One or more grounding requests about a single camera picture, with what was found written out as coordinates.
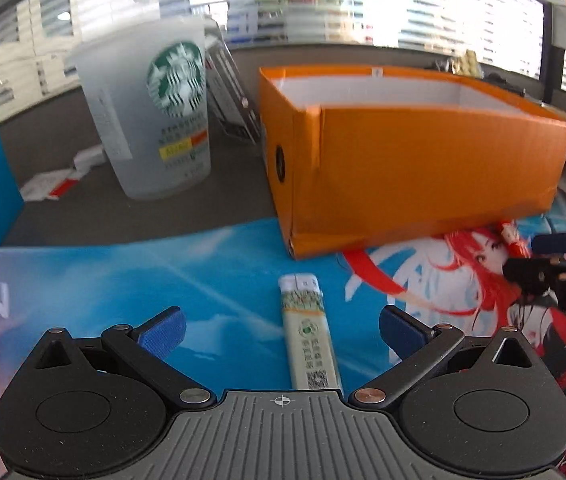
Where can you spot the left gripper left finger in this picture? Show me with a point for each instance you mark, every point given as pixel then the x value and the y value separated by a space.
pixel 142 350

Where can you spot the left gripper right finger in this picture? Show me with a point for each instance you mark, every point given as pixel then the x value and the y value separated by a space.
pixel 423 351

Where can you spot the green white lighter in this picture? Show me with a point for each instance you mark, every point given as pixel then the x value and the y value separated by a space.
pixel 311 356

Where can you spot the red snack stick packet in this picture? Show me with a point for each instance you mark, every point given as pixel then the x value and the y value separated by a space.
pixel 516 245

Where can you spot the anime girl desk mat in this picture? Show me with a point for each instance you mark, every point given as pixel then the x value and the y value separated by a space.
pixel 70 410

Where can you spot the white red paper card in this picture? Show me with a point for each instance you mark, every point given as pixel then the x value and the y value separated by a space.
pixel 52 185

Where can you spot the orange cardboard box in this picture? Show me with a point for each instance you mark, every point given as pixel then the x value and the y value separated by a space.
pixel 360 156

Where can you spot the yellow building block plate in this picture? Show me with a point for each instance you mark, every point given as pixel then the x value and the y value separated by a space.
pixel 467 65

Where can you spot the black mesh organizer basket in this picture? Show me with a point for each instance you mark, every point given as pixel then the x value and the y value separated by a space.
pixel 445 66

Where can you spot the frosted Starbucks plastic cup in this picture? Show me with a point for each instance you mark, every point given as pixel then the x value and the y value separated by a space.
pixel 145 86

